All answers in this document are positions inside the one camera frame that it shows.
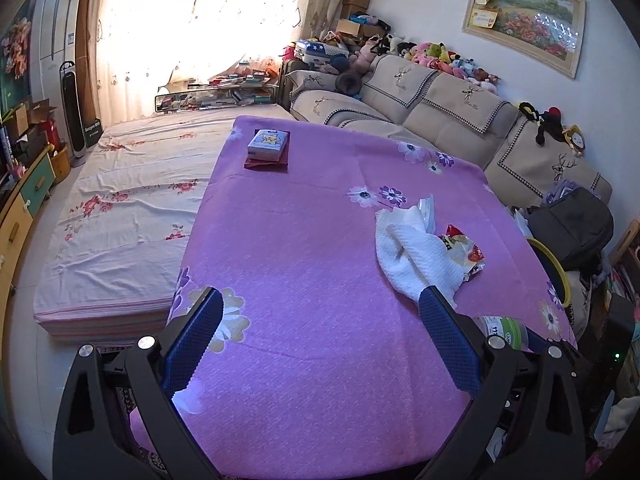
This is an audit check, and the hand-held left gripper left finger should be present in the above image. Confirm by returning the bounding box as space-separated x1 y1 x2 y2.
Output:
52 286 226 480

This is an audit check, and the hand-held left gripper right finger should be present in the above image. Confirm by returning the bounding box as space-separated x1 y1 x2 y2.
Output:
417 284 586 480

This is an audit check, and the small white plastic bottle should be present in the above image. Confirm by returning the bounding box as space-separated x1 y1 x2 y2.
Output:
472 314 532 352

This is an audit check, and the red snack wrapper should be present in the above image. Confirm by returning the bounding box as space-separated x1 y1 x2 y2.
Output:
436 223 487 279

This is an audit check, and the white paper towel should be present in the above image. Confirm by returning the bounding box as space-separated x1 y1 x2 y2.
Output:
375 205 464 308

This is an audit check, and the wooden toy shelf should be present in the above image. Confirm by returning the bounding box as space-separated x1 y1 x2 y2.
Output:
606 220 640 311

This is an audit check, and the black backpack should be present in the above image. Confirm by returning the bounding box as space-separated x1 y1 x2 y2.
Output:
526 187 615 272

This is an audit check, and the purple floral tablecloth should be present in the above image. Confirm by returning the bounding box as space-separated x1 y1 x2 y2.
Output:
129 115 579 480

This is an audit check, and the clear plastic wrapper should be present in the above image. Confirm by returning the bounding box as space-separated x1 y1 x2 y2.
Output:
416 195 442 235

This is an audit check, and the floral pink floor mat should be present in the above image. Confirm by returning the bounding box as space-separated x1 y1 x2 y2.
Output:
32 104 298 347

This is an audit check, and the purple plush item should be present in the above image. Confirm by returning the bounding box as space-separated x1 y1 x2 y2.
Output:
542 178 583 206

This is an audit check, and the dark red flat box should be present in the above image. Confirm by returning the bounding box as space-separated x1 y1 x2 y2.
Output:
243 152 290 171

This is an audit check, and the blue tissue pack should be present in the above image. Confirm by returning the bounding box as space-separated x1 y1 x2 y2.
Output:
246 129 292 162

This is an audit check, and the yellow plush toy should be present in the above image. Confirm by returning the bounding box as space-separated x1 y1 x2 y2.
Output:
562 125 587 157

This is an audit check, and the yellow green drawer cabinet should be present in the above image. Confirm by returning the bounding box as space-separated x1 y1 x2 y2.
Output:
0 149 57 321

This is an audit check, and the black red plush toy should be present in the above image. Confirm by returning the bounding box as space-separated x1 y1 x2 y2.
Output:
517 101 566 147

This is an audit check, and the cluttered glass coffee table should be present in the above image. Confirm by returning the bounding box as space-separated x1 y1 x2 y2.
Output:
153 71 279 114

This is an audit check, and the beige sectional sofa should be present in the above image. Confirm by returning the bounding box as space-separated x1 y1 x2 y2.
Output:
281 52 614 212

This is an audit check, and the white tower fan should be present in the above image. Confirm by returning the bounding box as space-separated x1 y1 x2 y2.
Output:
58 60 91 168

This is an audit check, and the row of plush toys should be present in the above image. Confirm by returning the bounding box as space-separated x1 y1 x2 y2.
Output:
350 34 502 95

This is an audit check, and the sheer white curtain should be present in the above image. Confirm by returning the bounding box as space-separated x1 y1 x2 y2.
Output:
84 0 357 128

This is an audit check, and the blue starred bag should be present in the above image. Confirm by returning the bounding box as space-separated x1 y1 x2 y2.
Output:
294 39 351 69

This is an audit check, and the framed flower painting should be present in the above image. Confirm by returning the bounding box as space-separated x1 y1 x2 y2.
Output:
460 0 587 80

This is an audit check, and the open flat cardboard box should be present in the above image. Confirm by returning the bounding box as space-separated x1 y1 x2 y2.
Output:
335 18 369 39

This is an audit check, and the tall cardboard box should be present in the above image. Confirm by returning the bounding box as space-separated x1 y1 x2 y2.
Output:
342 0 372 21

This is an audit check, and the flower wall poster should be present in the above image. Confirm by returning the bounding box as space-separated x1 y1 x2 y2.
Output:
0 0 37 117

